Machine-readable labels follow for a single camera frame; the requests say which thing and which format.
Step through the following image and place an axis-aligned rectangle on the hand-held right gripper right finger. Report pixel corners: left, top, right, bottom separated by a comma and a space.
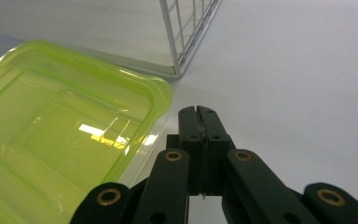
197, 105, 237, 197

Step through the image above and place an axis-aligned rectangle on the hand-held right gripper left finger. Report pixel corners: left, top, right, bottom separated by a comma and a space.
166, 105, 205, 197

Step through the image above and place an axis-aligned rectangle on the green lidded plastic container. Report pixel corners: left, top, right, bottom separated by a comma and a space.
0, 39, 174, 224

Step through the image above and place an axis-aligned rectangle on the white wire storage rack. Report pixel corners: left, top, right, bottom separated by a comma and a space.
0, 0, 225, 79

